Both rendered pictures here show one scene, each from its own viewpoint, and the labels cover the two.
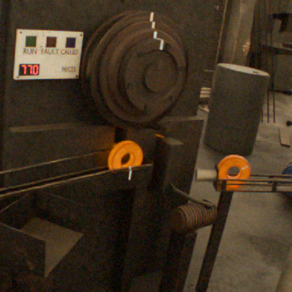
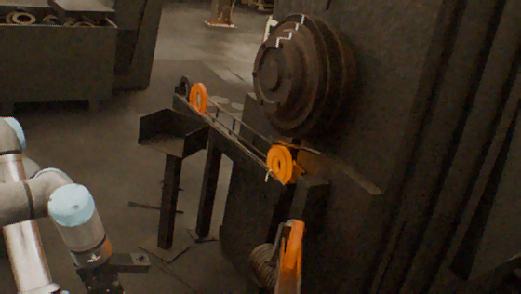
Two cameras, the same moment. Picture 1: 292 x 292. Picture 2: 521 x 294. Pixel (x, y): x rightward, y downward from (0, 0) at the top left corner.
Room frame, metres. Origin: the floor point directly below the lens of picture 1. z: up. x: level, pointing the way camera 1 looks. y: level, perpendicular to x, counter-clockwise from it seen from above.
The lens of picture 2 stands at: (1.68, -1.76, 1.57)
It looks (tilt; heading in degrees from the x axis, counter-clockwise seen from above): 23 degrees down; 94
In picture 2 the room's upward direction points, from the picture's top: 12 degrees clockwise
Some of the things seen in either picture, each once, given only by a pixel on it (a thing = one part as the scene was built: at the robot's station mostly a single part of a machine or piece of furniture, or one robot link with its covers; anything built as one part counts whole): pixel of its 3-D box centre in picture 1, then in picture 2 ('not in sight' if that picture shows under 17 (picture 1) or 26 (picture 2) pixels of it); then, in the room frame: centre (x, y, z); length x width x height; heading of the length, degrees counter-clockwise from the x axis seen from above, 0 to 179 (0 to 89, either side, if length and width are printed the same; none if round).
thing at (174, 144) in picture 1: (166, 164); (308, 207); (1.78, -0.16, 0.68); 0.11 x 0.08 x 0.24; 37
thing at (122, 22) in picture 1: (138, 70); (297, 75); (1.63, 0.02, 1.11); 0.47 x 0.06 x 0.47; 127
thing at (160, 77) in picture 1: (153, 75); (275, 74); (1.55, -0.04, 1.11); 0.28 x 0.06 x 0.28; 127
